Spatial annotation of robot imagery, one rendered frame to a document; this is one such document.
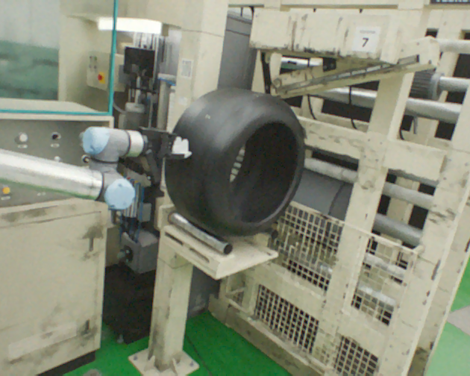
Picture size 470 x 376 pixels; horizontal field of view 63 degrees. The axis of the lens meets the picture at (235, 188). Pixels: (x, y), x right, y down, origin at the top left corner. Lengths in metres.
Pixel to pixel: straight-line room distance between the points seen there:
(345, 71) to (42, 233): 1.38
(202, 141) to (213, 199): 0.20
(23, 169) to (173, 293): 1.16
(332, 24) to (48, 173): 1.08
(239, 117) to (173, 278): 0.90
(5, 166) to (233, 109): 0.72
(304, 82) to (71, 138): 1.00
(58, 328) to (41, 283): 0.27
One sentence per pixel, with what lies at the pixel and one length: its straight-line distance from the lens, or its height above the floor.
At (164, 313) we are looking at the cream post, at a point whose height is 0.36.
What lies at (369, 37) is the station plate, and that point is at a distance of 1.47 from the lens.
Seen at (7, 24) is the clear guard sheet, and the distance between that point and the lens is 1.60.
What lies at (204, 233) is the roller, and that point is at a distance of 1.51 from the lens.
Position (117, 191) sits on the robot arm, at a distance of 0.99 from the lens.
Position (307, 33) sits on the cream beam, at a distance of 1.60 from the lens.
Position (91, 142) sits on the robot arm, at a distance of 1.10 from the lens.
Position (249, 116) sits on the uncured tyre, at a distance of 1.32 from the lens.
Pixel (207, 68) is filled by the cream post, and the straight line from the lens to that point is 1.65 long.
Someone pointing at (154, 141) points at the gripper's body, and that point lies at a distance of 1.21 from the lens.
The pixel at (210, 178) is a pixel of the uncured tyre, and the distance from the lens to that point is 1.28.
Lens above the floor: 1.53
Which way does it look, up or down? 17 degrees down
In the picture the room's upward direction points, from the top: 9 degrees clockwise
